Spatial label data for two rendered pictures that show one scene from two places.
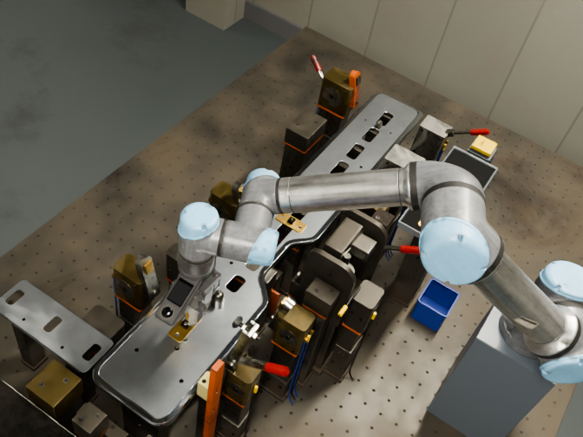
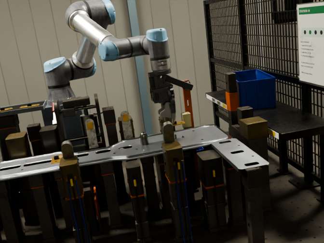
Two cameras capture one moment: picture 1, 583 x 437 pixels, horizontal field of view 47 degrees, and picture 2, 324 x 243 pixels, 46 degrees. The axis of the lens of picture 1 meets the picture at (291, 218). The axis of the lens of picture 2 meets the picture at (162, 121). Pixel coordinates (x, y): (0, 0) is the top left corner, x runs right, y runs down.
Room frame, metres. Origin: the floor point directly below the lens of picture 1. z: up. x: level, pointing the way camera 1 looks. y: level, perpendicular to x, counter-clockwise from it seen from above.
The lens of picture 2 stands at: (1.61, 1.40, 1.46)
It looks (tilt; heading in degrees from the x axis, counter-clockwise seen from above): 15 degrees down; 238
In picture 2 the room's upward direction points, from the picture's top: 7 degrees counter-clockwise
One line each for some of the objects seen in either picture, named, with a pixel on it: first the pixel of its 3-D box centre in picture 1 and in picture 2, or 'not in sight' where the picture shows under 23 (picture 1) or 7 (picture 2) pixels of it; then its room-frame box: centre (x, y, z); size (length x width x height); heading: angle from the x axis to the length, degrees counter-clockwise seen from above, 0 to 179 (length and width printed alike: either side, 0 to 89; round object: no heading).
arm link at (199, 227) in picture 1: (199, 232); (157, 44); (0.82, 0.17, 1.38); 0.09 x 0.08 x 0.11; 91
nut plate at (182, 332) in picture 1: (185, 324); (174, 123); (0.79, 0.18, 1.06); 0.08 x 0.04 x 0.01; 157
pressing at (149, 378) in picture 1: (292, 218); (51, 162); (1.24, 0.00, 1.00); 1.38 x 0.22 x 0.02; 157
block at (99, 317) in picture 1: (101, 348); (213, 193); (0.80, 0.40, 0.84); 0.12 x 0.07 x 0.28; 67
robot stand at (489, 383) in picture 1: (498, 370); (69, 137); (0.96, -0.62, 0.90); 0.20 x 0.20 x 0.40; 66
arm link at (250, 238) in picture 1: (250, 237); (140, 46); (0.83, 0.07, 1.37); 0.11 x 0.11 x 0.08; 1
